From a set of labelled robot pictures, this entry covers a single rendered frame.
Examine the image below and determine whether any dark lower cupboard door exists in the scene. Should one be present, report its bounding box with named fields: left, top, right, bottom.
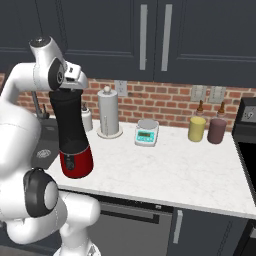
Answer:
left=166, top=207, right=250, bottom=256

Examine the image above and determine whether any dark upper cupboard door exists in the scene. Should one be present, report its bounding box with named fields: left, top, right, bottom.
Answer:
left=0, top=0, right=67, bottom=74
left=153, top=0, right=256, bottom=89
left=61, top=0, right=157, bottom=83

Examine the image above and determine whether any black blender with red base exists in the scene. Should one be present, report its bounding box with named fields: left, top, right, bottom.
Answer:
left=48, top=87, right=95, bottom=180

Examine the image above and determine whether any white soap dispenser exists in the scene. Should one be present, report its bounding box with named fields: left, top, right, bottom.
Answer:
left=81, top=102, right=94, bottom=132

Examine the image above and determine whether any dark grey sink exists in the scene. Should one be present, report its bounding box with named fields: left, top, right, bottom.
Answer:
left=31, top=117, right=62, bottom=170

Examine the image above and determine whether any black range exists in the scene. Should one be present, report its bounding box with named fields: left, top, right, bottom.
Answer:
left=231, top=96, right=256, bottom=256

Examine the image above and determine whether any grey tap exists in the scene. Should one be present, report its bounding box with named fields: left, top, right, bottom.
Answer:
left=30, top=89, right=51, bottom=120

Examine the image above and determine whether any wall switch plate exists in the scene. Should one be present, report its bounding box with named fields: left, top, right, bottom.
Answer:
left=207, top=85, right=226, bottom=105
left=190, top=84, right=207, bottom=103

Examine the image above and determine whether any white teal kitchen scale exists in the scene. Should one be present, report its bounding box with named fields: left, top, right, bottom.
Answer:
left=134, top=118, right=160, bottom=148

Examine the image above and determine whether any yellow canister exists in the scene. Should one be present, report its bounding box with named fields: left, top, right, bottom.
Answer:
left=187, top=115, right=207, bottom=143

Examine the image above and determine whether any single wall outlet plate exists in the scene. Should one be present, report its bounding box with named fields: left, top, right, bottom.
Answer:
left=113, top=79, right=128, bottom=98

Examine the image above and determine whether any dark cupboard door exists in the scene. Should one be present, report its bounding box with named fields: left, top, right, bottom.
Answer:
left=0, top=0, right=67, bottom=74
left=61, top=0, right=157, bottom=83
left=166, top=207, right=250, bottom=256
left=153, top=0, right=256, bottom=89

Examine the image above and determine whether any white paper towel roll holder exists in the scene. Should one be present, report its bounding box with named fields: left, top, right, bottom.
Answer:
left=96, top=85, right=124, bottom=140

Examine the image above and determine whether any grey upper cupboard handle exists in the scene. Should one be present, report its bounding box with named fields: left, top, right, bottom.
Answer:
left=138, top=3, right=149, bottom=71
left=160, top=3, right=174, bottom=72

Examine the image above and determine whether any brown bottle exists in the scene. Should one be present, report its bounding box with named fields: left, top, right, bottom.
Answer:
left=217, top=101, right=227, bottom=121
left=196, top=99, right=205, bottom=118

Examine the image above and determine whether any grey cupboard handle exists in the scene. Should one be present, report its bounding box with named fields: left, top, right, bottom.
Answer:
left=172, top=209, right=184, bottom=245
left=160, top=3, right=174, bottom=72
left=138, top=3, right=149, bottom=71

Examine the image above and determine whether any dark dishwasher handle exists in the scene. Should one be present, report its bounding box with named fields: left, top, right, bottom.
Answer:
left=99, top=207, right=161, bottom=225

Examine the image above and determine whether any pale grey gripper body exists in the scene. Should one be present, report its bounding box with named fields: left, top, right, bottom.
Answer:
left=59, top=73, right=90, bottom=92

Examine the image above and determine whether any grey dishwasher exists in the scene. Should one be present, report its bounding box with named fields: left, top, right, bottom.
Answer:
left=87, top=195, right=175, bottom=256

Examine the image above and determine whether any grey lower cupboard handle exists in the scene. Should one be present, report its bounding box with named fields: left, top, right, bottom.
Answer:
left=172, top=209, right=184, bottom=245

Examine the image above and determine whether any maroon canister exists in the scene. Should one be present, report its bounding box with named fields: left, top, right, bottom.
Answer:
left=206, top=118, right=228, bottom=145

